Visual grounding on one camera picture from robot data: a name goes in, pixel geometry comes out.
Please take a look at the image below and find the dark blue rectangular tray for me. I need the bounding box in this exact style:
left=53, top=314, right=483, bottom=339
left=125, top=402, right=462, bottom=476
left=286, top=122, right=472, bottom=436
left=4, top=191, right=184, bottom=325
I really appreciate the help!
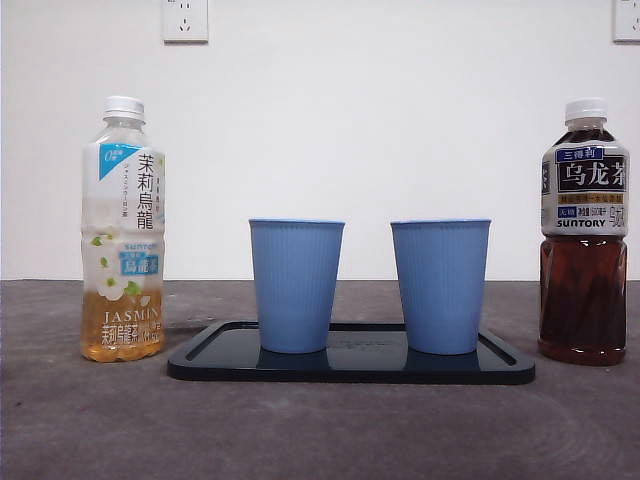
left=166, top=320, right=537, bottom=386

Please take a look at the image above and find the blue ribbed plastic cup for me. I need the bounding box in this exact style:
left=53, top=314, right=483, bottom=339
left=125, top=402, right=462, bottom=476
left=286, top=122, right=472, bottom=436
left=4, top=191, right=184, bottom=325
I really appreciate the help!
left=389, top=217, right=493, bottom=356
left=248, top=217, right=347, bottom=355

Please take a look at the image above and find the white wall socket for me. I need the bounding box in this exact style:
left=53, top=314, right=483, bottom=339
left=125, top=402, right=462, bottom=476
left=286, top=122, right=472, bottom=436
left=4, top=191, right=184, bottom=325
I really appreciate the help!
left=161, top=0, right=210, bottom=44
left=612, top=0, right=640, bottom=44

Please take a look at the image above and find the jasmine tea bottle white label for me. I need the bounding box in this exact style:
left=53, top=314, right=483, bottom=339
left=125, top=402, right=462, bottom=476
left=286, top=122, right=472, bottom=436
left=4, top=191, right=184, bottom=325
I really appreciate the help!
left=80, top=95, right=167, bottom=363

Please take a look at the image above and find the oolong tea bottle dark label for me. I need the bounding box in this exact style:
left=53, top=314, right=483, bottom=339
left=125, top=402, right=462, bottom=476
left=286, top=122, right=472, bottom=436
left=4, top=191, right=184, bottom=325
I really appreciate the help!
left=536, top=96, right=629, bottom=367

